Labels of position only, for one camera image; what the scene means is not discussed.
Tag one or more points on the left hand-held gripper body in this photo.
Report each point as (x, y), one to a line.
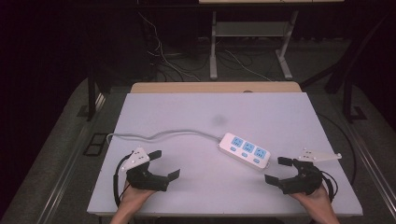
(146, 180)

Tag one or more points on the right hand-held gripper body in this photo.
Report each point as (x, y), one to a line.
(303, 182)

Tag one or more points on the person's left hand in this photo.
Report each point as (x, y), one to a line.
(134, 197)

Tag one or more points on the person's right hand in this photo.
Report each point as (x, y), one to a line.
(316, 202)

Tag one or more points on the white power strip blue sockets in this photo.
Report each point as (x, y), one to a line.
(244, 151)

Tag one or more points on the white board table cover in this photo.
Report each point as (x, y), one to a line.
(199, 112)

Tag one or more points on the black metal stand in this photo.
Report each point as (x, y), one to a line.
(350, 102)
(91, 93)

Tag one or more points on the wooden table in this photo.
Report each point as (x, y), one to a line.
(214, 87)

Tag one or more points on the black rectangular floor frame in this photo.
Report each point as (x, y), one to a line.
(95, 144)

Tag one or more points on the metal floor rail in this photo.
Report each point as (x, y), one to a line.
(67, 174)
(372, 168)

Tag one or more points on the white metal desk frame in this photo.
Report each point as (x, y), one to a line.
(249, 29)

